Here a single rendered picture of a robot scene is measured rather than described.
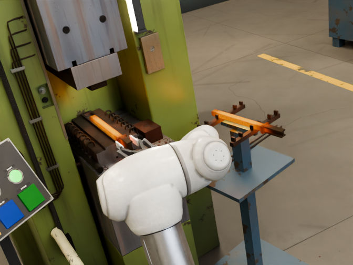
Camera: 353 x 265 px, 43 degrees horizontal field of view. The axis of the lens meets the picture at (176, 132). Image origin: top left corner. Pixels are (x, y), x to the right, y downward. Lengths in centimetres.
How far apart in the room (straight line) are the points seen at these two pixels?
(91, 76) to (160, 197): 91
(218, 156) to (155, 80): 114
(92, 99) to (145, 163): 139
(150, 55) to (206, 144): 109
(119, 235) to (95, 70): 75
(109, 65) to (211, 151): 92
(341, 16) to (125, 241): 410
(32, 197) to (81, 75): 50
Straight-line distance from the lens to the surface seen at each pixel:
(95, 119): 216
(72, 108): 233
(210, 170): 99
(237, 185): 206
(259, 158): 224
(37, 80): 188
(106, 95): 238
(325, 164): 341
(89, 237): 226
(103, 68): 181
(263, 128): 193
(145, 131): 199
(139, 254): 218
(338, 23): 559
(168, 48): 210
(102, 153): 192
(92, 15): 177
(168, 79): 213
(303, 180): 325
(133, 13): 196
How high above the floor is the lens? 185
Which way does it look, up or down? 27 degrees down
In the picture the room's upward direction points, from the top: 11 degrees counter-clockwise
